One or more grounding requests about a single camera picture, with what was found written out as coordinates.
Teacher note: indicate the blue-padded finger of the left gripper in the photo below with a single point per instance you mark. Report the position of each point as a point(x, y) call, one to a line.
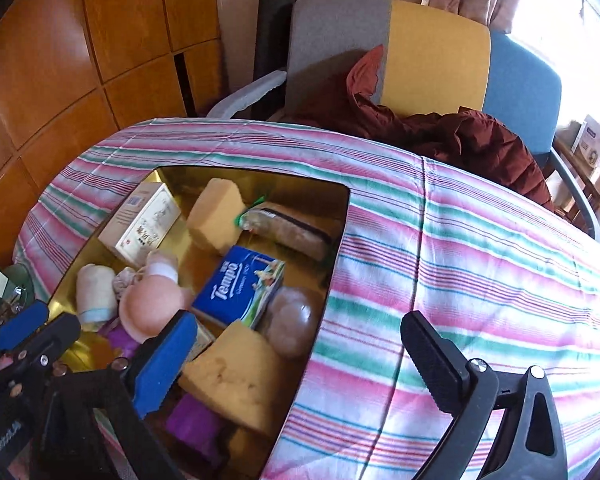
point(23, 325)

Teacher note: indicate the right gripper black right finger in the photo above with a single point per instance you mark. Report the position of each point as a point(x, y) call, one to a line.
point(447, 374)

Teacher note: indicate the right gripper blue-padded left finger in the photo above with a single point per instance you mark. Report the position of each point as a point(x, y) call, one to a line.
point(158, 361)

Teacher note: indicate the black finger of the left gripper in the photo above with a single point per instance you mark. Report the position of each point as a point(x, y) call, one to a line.
point(55, 338)

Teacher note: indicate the peach silicone cup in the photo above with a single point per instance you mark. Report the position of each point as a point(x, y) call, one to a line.
point(149, 303)

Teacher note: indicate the large yellow sponge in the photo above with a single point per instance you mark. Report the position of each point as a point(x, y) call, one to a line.
point(242, 378)

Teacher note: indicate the blue Tempo tissue pack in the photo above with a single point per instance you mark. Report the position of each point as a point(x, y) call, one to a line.
point(240, 288)

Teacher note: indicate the tan cardboard box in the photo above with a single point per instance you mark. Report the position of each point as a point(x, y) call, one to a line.
point(141, 223)

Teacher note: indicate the clear plastic ball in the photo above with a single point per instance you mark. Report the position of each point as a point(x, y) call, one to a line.
point(291, 320)

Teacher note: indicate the small yellow sponge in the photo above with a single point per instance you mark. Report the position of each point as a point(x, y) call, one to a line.
point(212, 221)

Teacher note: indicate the green edged snack packet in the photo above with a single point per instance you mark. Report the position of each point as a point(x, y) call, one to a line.
point(313, 236)

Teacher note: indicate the purple snack packet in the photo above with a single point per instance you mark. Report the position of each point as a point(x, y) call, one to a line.
point(192, 423)

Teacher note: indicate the green white oil box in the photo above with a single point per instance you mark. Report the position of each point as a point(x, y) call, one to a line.
point(204, 339)

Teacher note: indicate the white knotted cloth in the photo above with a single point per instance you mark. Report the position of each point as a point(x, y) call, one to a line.
point(125, 279)

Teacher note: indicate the green glass side table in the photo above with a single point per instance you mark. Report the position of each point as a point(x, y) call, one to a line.
point(19, 293)

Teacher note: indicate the gold tin box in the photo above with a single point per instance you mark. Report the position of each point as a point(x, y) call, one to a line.
point(327, 201)

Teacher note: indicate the striped tablecloth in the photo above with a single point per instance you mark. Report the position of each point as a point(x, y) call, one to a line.
point(505, 279)

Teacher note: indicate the maroon puffer jacket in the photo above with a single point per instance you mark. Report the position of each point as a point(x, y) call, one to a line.
point(467, 139)

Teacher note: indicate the white box on shelf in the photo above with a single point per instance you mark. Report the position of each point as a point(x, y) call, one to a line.
point(587, 142)

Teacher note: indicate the wooden wardrobe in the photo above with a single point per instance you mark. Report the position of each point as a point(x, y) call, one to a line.
point(72, 72)

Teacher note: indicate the grey yellow blue armchair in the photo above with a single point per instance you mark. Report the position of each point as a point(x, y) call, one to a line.
point(431, 61)

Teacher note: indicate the black rolled mat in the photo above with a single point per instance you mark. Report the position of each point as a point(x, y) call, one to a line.
point(272, 36)

